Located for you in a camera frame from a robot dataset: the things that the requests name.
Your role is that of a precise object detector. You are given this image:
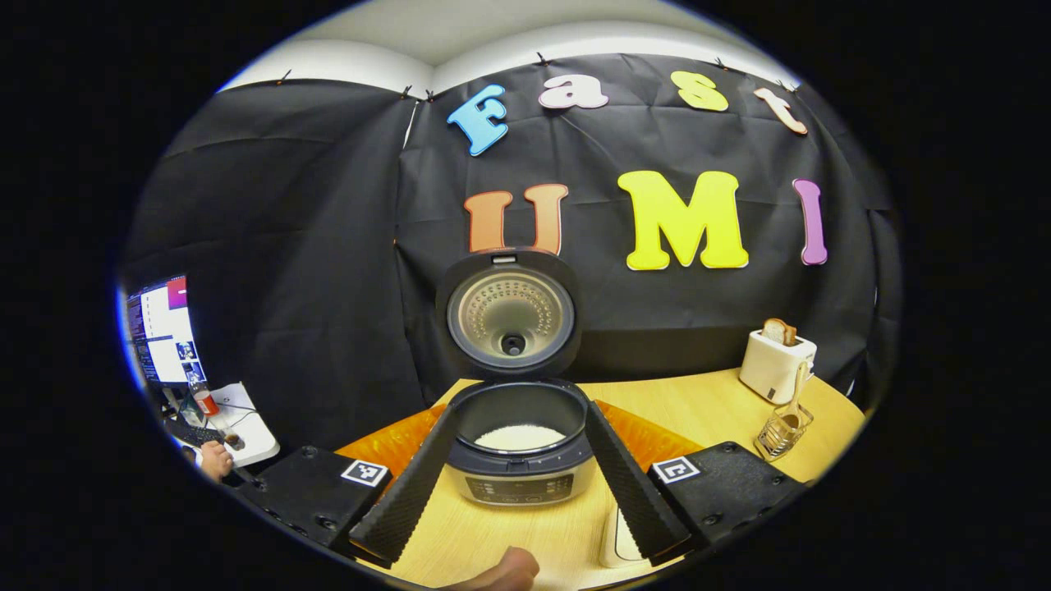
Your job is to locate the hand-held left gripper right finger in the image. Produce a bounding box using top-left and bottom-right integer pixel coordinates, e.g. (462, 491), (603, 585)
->
(585, 400), (810, 567)

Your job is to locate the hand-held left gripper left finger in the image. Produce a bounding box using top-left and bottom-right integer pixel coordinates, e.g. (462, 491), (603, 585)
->
(238, 402), (461, 567)

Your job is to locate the clear plastic rice container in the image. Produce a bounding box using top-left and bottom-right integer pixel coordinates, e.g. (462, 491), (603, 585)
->
(599, 502), (649, 569)

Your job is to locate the metal wire chopstick holder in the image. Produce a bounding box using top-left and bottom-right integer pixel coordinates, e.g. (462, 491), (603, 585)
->
(754, 402), (815, 462)

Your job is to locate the wooden spoon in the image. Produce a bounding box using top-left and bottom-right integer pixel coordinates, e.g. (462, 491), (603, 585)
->
(784, 361), (812, 432)

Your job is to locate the grey silver rice cooker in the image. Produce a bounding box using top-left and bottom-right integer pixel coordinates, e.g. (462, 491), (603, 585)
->
(435, 248), (596, 506)

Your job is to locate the white side table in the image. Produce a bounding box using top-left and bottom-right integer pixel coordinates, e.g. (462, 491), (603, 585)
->
(177, 382), (282, 469)

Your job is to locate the white toaster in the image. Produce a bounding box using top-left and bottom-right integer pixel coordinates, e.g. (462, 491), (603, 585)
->
(739, 328), (818, 405)

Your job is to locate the red label drink bottle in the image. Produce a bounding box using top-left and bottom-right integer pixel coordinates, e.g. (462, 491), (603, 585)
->
(187, 371), (246, 451)

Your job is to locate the black keyboard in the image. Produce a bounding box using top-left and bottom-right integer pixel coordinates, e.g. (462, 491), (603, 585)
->
(164, 419), (227, 448)

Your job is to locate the black backdrop cloth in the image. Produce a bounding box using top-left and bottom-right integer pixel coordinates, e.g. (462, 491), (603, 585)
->
(123, 53), (900, 452)

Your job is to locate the computer monitor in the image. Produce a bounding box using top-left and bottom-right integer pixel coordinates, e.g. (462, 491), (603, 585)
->
(125, 276), (208, 387)

